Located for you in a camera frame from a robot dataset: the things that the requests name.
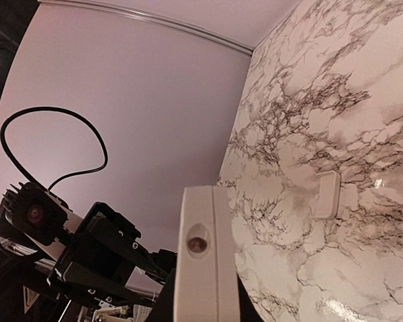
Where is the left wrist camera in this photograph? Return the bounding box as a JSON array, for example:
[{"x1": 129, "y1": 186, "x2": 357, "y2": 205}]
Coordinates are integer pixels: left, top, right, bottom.
[{"x1": 0, "y1": 182, "x2": 82, "y2": 260}]

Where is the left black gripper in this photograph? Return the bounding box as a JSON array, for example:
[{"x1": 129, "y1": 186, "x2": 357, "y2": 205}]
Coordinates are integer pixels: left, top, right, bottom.
[{"x1": 47, "y1": 202, "x2": 175, "y2": 308}]

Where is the white remote control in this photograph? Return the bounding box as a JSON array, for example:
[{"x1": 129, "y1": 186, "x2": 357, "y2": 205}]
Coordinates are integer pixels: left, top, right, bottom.
[{"x1": 173, "y1": 186, "x2": 240, "y2": 322}]

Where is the white battery compartment cover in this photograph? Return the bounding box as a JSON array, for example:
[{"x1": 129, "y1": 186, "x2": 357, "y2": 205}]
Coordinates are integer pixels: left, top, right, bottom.
[{"x1": 314, "y1": 170, "x2": 341, "y2": 219}]

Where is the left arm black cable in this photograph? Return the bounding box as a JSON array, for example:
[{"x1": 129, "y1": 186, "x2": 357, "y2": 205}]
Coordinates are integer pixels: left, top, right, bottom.
[{"x1": 0, "y1": 106, "x2": 108, "y2": 192}]

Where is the left aluminium frame post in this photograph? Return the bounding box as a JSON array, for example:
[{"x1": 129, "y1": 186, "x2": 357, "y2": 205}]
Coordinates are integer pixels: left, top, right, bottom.
[{"x1": 39, "y1": 0, "x2": 254, "y2": 56}]

